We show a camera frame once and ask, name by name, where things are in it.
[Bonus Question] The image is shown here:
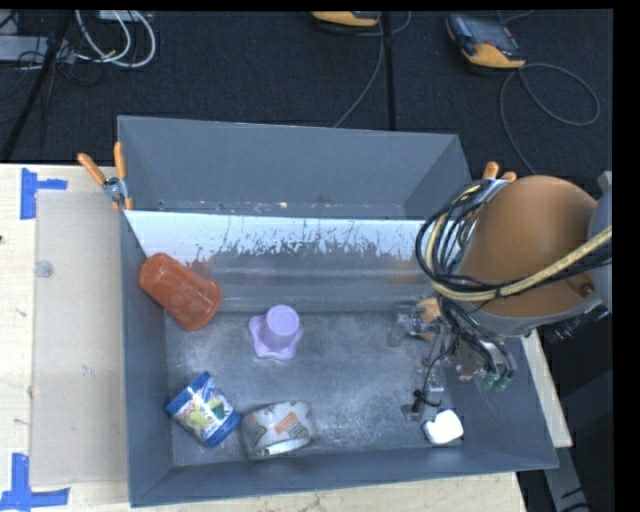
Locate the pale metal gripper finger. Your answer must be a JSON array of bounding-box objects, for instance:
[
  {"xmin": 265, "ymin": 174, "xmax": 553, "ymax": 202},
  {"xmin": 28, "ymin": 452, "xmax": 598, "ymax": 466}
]
[
  {"xmin": 401, "ymin": 368, "xmax": 447, "ymax": 422},
  {"xmin": 386, "ymin": 306, "xmax": 437, "ymax": 349}
]

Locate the white block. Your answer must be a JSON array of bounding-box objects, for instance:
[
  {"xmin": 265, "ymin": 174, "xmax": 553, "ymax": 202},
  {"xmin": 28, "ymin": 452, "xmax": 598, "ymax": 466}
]
[{"xmin": 421, "ymin": 408, "xmax": 465, "ymax": 447}]

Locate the grey metal bin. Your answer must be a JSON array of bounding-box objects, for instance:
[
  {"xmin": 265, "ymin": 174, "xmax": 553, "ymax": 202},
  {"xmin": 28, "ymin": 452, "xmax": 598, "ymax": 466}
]
[{"xmin": 115, "ymin": 114, "xmax": 561, "ymax": 509}]

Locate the purple flower-shaped cup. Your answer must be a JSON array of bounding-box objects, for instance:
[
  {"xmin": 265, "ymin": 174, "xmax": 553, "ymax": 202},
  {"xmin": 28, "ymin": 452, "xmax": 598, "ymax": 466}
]
[{"xmin": 247, "ymin": 304, "xmax": 306, "ymax": 363}]

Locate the clear packing tape roll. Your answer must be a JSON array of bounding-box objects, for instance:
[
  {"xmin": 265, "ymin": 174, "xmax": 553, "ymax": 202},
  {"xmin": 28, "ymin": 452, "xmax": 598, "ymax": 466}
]
[{"xmin": 239, "ymin": 400, "xmax": 320, "ymax": 461}]

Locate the blue printed cup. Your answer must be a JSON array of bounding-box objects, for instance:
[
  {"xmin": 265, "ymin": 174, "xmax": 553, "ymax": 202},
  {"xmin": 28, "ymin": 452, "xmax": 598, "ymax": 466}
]
[{"xmin": 164, "ymin": 370, "xmax": 243, "ymax": 448}]

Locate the orange plastic cup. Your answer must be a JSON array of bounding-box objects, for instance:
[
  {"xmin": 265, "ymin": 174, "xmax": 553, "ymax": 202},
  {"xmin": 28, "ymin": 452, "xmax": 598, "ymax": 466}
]
[{"xmin": 137, "ymin": 252, "xmax": 223, "ymax": 332}]

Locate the black cylinder on white bracket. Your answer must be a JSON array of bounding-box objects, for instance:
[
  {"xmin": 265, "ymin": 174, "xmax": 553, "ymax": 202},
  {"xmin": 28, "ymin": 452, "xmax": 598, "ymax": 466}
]
[{"xmin": 542, "ymin": 305, "xmax": 612, "ymax": 347}]

